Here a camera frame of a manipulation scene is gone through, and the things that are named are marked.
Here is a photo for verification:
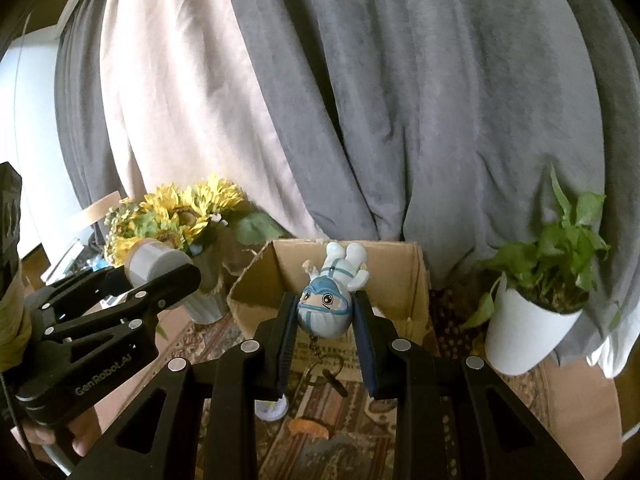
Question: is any white astronaut plush keychain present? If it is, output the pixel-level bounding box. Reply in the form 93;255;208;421
296;240;371;399

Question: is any person left hand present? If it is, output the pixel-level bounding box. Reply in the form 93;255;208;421
11;408;102;464

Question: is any small round white tin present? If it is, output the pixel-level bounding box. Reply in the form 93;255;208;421
254;394;288;422

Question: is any patterned table runner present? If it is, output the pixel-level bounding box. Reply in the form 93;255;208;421
154;288;557;480

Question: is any green plant white pot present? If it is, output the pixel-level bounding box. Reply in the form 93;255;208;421
461;169;610;376

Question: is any sunflower bouquet in vase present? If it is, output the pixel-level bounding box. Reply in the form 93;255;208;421
104;178;290;325

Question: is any brown cardboard box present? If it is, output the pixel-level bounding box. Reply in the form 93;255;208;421
228;240;437;382

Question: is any pink sheer curtain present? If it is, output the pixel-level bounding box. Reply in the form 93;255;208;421
100;0;324;240

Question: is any grey curtain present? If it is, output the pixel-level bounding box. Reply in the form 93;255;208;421
55;0;639;378

